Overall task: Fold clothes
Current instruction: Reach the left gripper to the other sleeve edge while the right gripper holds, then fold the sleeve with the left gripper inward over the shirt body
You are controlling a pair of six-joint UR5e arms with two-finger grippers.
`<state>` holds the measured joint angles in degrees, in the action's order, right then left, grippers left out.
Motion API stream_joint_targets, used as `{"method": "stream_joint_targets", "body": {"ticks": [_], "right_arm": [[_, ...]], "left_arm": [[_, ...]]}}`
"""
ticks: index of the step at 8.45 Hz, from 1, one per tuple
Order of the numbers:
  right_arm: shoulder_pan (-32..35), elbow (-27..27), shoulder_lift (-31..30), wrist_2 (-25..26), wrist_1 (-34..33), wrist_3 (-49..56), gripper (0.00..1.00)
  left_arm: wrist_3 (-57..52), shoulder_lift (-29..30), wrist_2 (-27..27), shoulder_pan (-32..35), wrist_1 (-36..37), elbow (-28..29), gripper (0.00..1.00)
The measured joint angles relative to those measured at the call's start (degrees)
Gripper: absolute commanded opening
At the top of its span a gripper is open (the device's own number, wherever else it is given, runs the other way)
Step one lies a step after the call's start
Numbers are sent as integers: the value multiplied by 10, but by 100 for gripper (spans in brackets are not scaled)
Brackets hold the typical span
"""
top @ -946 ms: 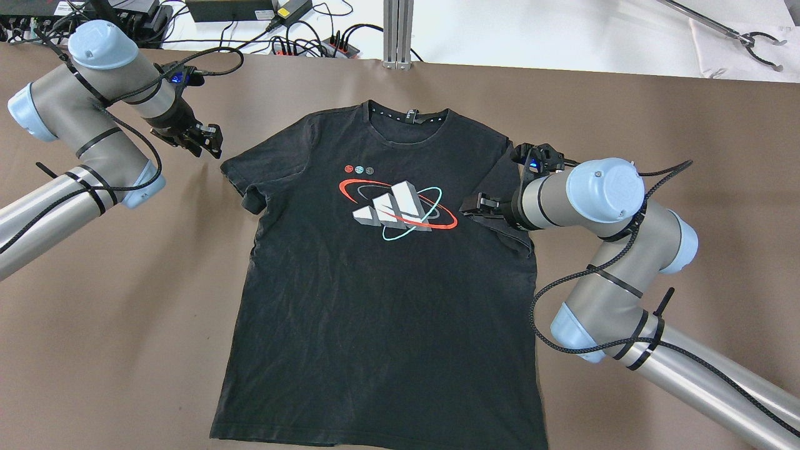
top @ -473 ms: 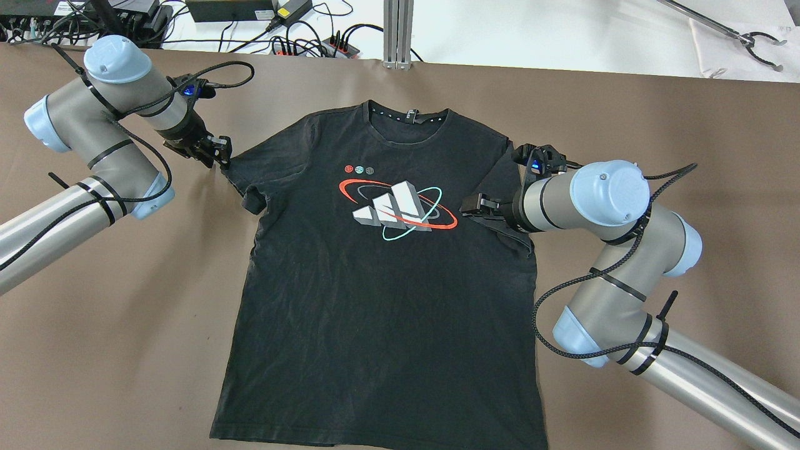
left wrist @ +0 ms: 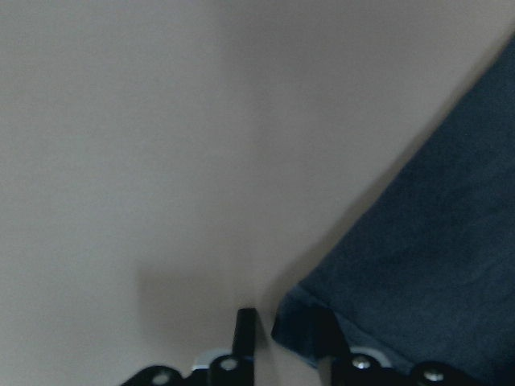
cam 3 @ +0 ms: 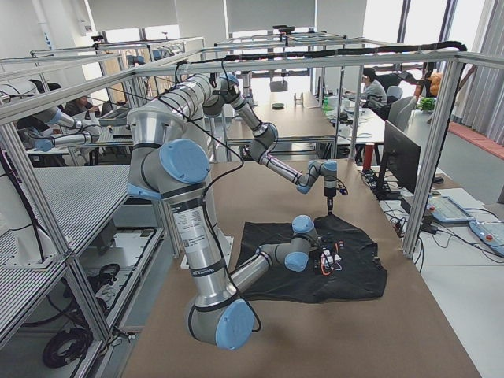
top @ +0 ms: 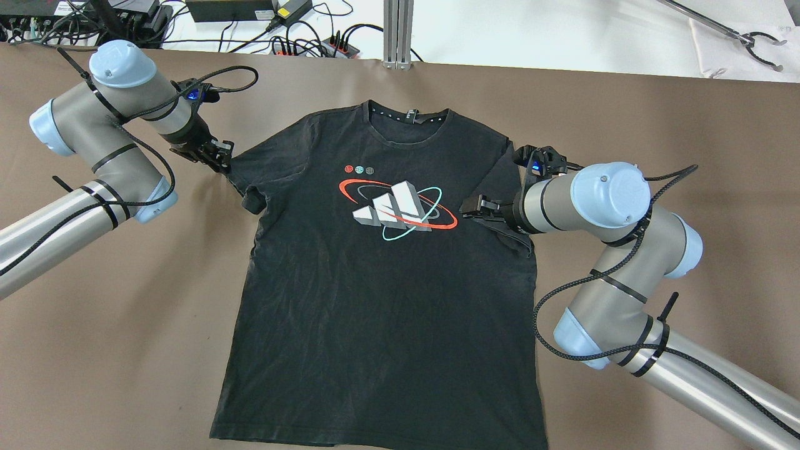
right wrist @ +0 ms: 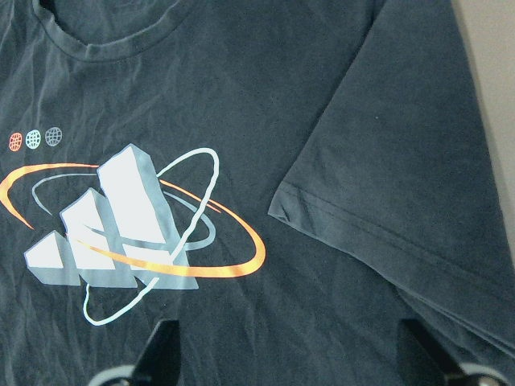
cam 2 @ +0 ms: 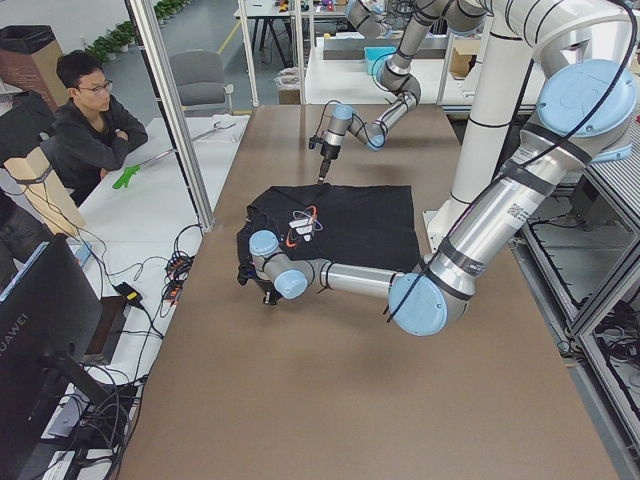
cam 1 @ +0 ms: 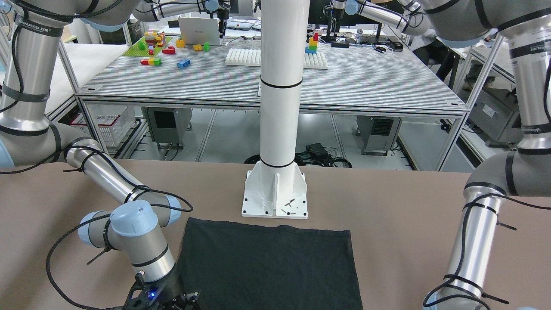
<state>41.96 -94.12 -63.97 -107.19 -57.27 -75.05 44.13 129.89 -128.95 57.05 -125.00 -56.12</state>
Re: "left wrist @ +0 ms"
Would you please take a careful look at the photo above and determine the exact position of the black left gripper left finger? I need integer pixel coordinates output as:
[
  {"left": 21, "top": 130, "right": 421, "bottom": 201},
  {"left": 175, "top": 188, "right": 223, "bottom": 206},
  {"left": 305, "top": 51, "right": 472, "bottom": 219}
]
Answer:
[{"left": 232, "top": 308, "right": 257, "bottom": 358}]

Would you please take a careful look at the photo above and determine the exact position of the black graphic t-shirt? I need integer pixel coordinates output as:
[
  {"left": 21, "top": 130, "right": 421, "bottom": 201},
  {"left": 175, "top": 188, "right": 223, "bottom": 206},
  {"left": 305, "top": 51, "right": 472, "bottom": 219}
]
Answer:
[{"left": 272, "top": 43, "right": 514, "bottom": 385}]

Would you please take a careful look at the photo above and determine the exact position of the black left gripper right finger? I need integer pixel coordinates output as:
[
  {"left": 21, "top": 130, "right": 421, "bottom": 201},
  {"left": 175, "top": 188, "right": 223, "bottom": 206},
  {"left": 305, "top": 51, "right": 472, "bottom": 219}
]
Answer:
[{"left": 310, "top": 309, "right": 348, "bottom": 362}]

